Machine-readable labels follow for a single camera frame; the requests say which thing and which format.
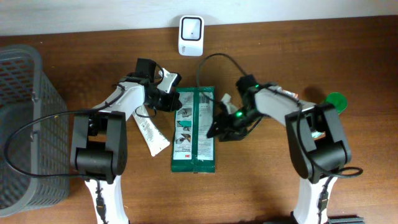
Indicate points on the green lid jar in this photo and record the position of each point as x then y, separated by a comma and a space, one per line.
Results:
338, 100

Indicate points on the white cream tube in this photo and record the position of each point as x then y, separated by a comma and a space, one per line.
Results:
154, 139

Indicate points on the grey plastic basket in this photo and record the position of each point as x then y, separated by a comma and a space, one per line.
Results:
27, 94

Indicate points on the white barcode scanner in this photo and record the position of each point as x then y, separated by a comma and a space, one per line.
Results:
191, 36

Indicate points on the green white wipes package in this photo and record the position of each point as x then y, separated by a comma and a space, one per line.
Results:
193, 151

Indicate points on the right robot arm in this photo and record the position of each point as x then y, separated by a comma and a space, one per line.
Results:
318, 146

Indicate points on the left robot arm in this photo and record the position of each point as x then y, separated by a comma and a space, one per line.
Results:
99, 139

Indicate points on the teal wipes pouch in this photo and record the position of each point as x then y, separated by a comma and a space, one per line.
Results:
317, 134

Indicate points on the orange tissue pack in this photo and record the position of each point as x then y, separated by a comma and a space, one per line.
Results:
294, 95

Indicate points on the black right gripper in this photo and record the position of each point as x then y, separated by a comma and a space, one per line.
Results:
238, 133

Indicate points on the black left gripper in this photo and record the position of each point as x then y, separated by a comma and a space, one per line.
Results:
175, 104

